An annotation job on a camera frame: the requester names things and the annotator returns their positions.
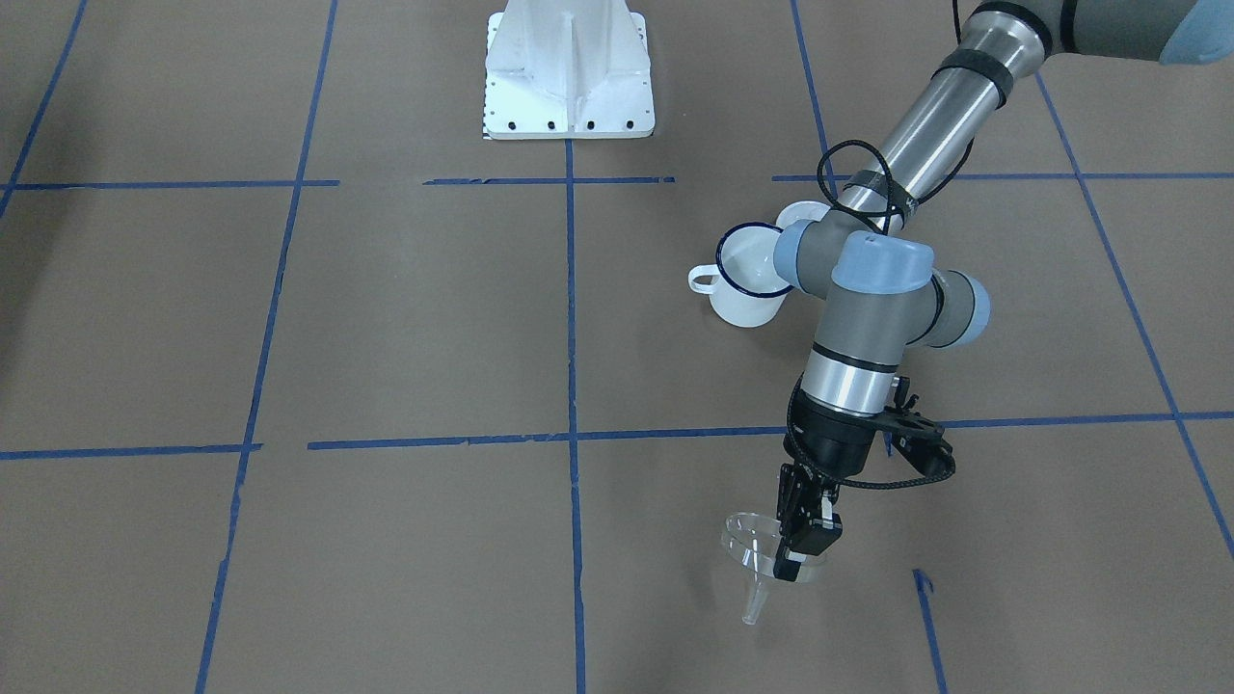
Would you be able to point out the blue tape line lengthwise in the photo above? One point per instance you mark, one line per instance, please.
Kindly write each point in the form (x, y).
(570, 198)

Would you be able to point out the blue tape line crosswise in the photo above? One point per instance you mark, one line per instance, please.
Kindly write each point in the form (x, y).
(748, 432)

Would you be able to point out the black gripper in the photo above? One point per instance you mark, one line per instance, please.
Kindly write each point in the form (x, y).
(831, 440)

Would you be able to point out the brown paper table cover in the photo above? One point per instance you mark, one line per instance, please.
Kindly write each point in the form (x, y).
(232, 227)

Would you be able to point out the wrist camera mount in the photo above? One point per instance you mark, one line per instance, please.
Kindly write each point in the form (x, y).
(917, 439)

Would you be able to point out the white enamel mug blue rim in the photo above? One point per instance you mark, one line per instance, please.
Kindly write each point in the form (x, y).
(742, 284)

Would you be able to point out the clear glass funnel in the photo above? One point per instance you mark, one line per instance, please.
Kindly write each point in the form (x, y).
(752, 541)

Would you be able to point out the white camera stand base plate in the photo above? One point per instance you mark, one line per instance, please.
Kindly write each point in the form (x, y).
(567, 69)

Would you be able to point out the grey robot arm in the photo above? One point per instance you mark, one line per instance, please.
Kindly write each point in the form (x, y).
(882, 293)

